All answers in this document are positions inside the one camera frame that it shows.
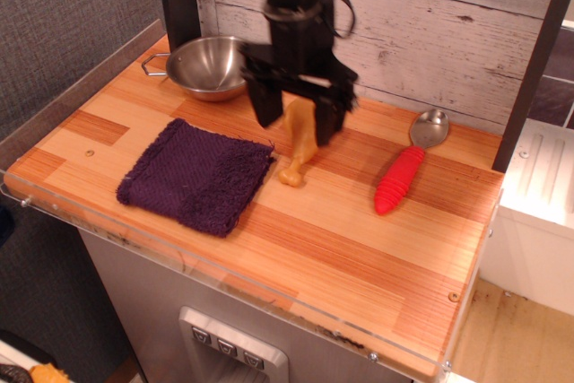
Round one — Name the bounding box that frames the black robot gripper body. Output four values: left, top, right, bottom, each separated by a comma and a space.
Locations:
239, 8, 358, 110

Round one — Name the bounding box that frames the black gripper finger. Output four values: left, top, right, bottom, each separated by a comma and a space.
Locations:
315, 100, 346, 146
247, 80, 283, 128

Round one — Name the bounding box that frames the yellow toy chicken leg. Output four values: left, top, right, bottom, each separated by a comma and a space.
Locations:
278, 98, 318, 187

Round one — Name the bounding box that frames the small metal bowl with handles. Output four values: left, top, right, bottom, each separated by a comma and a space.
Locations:
142, 36, 247, 102

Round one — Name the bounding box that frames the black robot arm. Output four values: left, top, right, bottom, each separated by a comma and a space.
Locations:
239, 0, 358, 146

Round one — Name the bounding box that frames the purple rag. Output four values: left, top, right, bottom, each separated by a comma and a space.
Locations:
117, 118, 274, 238

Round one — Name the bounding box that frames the clear acrylic front guard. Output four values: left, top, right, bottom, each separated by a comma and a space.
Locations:
1, 173, 451, 382

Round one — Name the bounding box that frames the clear acrylic guard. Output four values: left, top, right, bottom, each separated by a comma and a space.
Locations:
1, 173, 451, 382
1, 19, 165, 171

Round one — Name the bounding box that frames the clear acrylic left guard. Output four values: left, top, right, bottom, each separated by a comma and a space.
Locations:
1, 19, 165, 171

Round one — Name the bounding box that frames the silver dispenser button panel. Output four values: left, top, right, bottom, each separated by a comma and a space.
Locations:
178, 307, 290, 382

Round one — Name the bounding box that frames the yellow object bottom left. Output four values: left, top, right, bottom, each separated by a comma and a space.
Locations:
30, 363, 71, 383

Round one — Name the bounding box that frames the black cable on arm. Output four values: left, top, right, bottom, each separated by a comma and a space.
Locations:
325, 0, 356, 39

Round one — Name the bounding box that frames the red handled metal spoon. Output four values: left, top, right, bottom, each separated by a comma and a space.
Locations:
374, 109, 449, 215

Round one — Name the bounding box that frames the dark right vertical post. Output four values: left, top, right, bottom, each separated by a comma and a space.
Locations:
491, 0, 571, 173

